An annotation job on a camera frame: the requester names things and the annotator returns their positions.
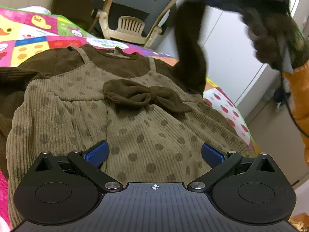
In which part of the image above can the brown polka dot corduroy dress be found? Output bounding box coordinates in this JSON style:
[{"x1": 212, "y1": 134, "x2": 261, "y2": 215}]
[{"x1": 0, "y1": 0, "x2": 257, "y2": 227}]

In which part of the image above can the white wardrobe cabinet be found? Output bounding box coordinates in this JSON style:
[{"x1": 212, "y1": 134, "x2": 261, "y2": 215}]
[{"x1": 151, "y1": 0, "x2": 308, "y2": 117}]

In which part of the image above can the orange plush sleeve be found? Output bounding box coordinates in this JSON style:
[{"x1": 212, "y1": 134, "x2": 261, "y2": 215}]
[{"x1": 282, "y1": 60, "x2": 309, "y2": 167}]

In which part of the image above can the beige black mesh office chair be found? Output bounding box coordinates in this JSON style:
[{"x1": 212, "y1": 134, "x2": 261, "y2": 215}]
[{"x1": 89, "y1": 0, "x2": 177, "y2": 48}]

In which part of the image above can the colourful cartoon patchwork blanket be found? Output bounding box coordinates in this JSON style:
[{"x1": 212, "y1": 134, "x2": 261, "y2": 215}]
[{"x1": 0, "y1": 5, "x2": 260, "y2": 232}]

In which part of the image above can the white fluffy cloth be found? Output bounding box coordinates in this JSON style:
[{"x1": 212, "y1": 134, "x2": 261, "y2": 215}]
[{"x1": 17, "y1": 5, "x2": 51, "y2": 15}]

